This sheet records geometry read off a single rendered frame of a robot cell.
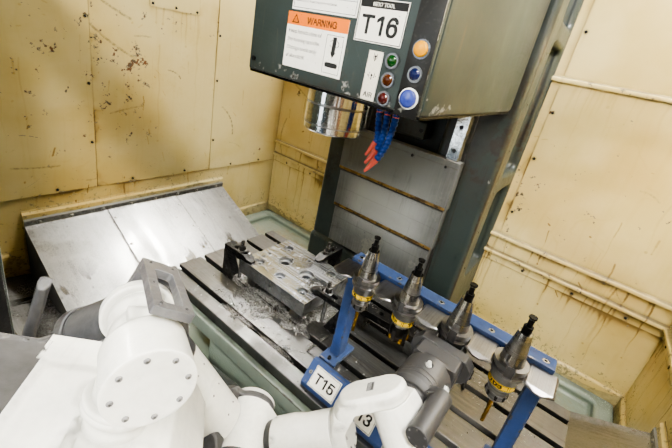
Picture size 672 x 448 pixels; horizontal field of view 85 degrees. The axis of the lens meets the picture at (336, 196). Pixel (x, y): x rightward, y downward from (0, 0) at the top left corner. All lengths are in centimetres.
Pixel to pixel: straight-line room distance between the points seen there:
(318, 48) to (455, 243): 91
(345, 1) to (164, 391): 65
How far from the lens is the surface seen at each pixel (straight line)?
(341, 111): 92
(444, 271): 148
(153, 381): 33
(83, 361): 48
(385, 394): 63
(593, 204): 166
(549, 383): 84
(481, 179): 134
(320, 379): 102
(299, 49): 81
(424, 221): 140
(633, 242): 170
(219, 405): 68
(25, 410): 43
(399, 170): 139
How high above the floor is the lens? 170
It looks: 22 degrees down
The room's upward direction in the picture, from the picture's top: 12 degrees clockwise
